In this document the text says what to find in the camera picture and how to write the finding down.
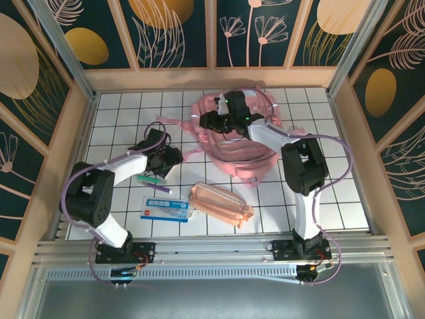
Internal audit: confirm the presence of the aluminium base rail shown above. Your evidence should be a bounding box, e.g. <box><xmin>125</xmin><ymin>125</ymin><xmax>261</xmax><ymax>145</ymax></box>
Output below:
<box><xmin>32</xmin><ymin>235</ymin><xmax>394</xmax><ymax>266</ymax></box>

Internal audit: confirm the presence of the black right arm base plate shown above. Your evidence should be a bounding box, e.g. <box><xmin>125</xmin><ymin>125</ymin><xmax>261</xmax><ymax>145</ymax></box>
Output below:
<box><xmin>270</xmin><ymin>239</ymin><xmax>333</xmax><ymax>262</ymax></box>

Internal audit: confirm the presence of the blue white stationery packet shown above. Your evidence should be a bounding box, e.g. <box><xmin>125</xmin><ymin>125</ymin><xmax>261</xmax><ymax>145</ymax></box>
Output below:
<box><xmin>140</xmin><ymin>196</ymin><xmax>194</xmax><ymax>223</ymax></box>

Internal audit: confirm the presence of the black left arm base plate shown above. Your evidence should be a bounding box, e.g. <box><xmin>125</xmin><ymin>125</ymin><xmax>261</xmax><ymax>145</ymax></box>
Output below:
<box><xmin>94</xmin><ymin>241</ymin><xmax>157</xmax><ymax>265</ymax></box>

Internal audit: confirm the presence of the grey metal sheet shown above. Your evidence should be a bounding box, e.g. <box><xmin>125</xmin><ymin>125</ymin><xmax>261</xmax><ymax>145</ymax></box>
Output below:
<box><xmin>18</xmin><ymin>278</ymin><xmax>409</xmax><ymax>319</ymax></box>

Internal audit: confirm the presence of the perforated cable duct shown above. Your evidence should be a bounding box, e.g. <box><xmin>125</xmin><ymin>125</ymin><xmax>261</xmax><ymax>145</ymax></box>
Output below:
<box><xmin>46</xmin><ymin>267</ymin><xmax>301</xmax><ymax>286</ymax></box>

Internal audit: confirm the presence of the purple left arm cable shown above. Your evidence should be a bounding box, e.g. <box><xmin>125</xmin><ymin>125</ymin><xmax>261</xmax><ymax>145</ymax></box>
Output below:
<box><xmin>58</xmin><ymin>121</ymin><xmax>169</xmax><ymax>289</ymax></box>

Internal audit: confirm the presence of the peach pink pencil case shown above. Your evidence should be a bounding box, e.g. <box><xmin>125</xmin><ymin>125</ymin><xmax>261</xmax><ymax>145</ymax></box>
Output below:
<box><xmin>187</xmin><ymin>181</ymin><xmax>255</xmax><ymax>230</ymax></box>

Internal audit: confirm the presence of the green pen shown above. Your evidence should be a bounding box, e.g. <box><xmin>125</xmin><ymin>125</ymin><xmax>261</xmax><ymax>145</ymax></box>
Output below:
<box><xmin>136</xmin><ymin>175</ymin><xmax>168</xmax><ymax>185</ymax></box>

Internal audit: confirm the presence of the aluminium side rail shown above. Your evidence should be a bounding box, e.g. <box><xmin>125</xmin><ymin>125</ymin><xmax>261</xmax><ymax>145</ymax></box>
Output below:
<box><xmin>327</xmin><ymin>92</ymin><xmax>379</xmax><ymax>235</ymax></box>
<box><xmin>49</xmin><ymin>92</ymin><xmax>99</xmax><ymax>241</ymax></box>

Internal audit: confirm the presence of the aluminium corner post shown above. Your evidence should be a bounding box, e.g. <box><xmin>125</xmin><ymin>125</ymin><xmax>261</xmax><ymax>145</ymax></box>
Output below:
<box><xmin>326</xmin><ymin>0</ymin><xmax>389</xmax><ymax>97</ymax></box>
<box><xmin>27</xmin><ymin>0</ymin><xmax>98</xmax><ymax>100</ymax></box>

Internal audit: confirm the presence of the pink backpack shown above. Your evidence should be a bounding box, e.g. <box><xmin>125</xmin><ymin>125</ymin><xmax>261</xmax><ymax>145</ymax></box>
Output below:
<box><xmin>155</xmin><ymin>86</ymin><xmax>308</xmax><ymax>189</ymax></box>

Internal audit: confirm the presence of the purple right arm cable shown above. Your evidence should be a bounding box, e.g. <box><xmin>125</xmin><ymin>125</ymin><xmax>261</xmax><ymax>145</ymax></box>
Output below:
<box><xmin>228</xmin><ymin>85</ymin><xmax>353</xmax><ymax>287</ymax></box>

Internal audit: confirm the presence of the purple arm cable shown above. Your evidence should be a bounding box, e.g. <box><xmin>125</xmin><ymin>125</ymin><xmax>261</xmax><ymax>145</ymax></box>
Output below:
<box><xmin>228</xmin><ymin>85</ymin><xmax>353</xmax><ymax>287</ymax></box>
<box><xmin>58</xmin><ymin>121</ymin><xmax>169</xmax><ymax>289</ymax></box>

